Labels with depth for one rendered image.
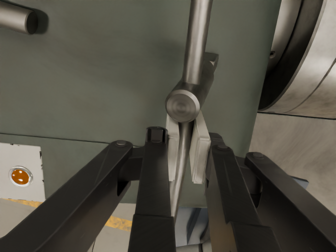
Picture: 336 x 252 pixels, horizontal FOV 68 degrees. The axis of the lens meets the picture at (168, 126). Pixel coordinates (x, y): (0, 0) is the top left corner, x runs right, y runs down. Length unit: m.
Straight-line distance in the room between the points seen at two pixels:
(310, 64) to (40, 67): 0.29
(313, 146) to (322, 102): 1.51
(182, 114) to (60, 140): 0.19
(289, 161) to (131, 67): 1.68
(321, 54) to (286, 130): 1.45
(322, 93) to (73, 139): 0.31
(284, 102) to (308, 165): 1.58
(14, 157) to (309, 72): 0.36
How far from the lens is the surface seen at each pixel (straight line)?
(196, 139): 0.15
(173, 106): 0.15
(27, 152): 0.33
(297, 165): 1.91
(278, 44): 0.36
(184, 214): 0.98
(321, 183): 2.06
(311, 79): 0.34
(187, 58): 0.16
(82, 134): 0.29
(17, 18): 0.27
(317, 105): 0.39
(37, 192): 0.35
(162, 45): 0.26
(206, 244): 0.83
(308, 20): 0.33
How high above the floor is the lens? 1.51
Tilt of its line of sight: 71 degrees down
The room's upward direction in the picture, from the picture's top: 176 degrees counter-clockwise
